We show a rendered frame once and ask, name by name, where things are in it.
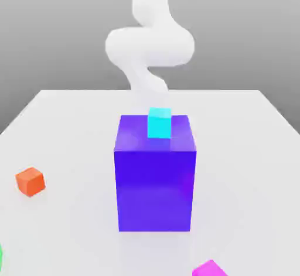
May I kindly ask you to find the small cyan cube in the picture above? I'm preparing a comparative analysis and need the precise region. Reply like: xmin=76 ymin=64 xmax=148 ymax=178
xmin=147 ymin=107 xmax=172 ymax=139

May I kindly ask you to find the small orange cube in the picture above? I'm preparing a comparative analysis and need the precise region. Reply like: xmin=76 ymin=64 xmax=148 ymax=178
xmin=15 ymin=166 xmax=46 ymax=197

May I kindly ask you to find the small magenta cube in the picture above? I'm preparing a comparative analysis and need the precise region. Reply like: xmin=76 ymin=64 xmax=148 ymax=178
xmin=192 ymin=258 xmax=229 ymax=276

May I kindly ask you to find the large purple box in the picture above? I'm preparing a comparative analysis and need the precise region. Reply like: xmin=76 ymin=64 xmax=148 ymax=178
xmin=113 ymin=114 xmax=197 ymax=233

